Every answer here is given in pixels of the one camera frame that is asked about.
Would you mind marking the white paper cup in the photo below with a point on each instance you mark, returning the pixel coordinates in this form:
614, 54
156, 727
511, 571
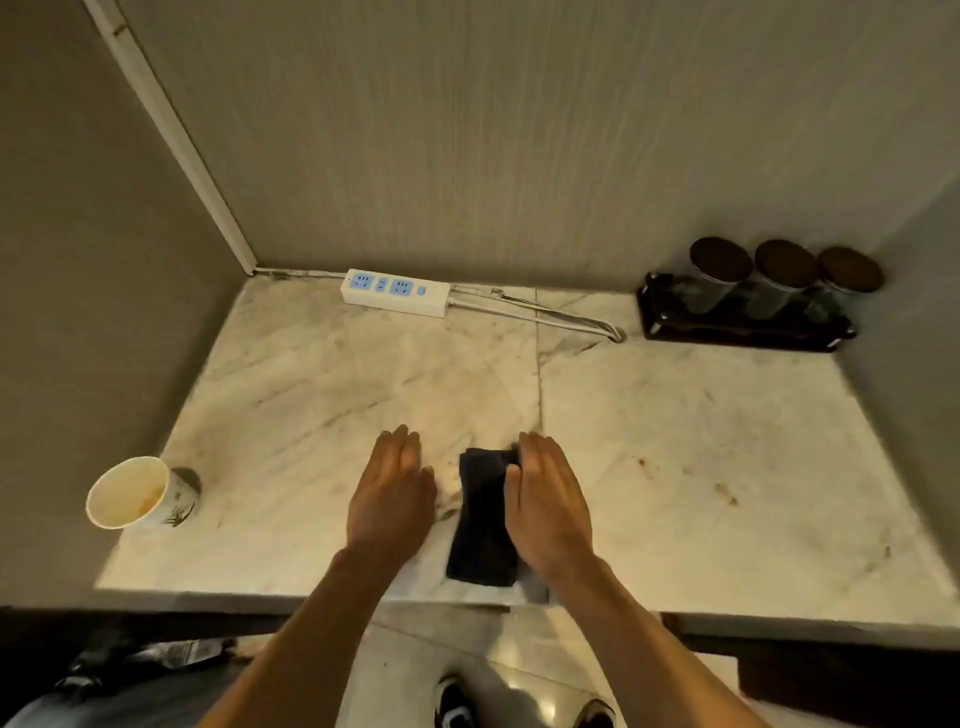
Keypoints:
124, 495

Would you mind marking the black plastic bag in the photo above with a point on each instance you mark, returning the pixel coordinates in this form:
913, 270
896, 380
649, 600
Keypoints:
112, 664

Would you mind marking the glass jar with wooden lid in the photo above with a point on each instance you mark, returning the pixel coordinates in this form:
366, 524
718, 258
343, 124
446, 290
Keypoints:
851, 270
786, 262
720, 259

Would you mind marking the white power strip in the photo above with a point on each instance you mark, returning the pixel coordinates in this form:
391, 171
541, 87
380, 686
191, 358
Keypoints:
427, 294

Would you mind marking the white marble countertop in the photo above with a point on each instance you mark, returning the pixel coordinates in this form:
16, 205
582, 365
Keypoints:
675, 420

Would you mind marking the person's left black shoe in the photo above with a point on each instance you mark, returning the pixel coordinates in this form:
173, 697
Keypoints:
454, 709

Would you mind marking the white corner trim strip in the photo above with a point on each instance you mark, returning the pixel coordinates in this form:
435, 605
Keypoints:
172, 131

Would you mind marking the person's right forearm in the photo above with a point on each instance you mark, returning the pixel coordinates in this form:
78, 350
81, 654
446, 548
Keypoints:
645, 660

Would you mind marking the person's left forearm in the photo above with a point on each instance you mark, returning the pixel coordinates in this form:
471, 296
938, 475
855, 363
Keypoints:
300, 652

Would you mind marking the dark wooden jar rack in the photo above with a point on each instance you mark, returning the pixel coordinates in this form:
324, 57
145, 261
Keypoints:
750, 334

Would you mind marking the person's black shoe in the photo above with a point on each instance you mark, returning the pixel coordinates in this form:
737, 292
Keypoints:
454, 709
596, 716

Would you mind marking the dark cloth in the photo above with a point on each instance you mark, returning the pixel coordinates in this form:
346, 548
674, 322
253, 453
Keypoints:
480, 525

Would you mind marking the person's right black shoe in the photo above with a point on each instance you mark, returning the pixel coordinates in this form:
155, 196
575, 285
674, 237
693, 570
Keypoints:
596, 716

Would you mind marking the person's left hand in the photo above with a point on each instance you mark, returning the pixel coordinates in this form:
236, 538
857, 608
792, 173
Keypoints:
390, 510

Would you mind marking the person's right hand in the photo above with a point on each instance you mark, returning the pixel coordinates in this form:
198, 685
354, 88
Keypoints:
551, 517

